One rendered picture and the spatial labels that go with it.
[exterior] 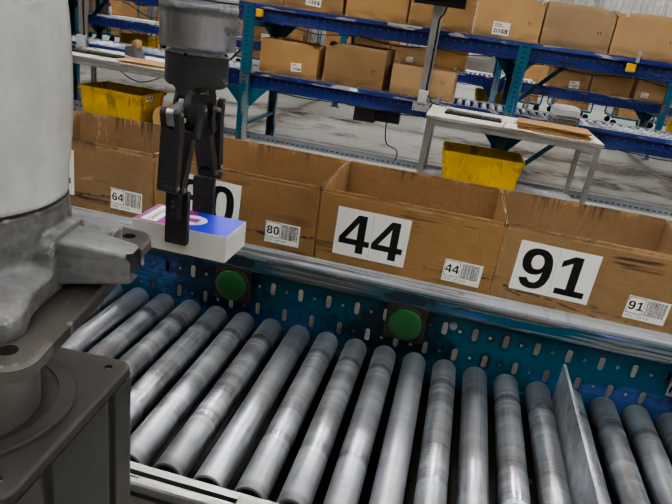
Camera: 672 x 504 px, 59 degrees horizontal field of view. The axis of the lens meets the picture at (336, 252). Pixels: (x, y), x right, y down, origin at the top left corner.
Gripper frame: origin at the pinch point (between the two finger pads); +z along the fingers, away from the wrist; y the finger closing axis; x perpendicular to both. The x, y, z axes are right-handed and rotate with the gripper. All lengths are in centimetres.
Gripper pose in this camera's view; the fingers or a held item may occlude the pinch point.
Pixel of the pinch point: (190, 213)
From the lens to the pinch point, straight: 80.1
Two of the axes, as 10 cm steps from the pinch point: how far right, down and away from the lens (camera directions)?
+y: 2.2, -3.4, 9.1
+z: -1.3, 9.2, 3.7
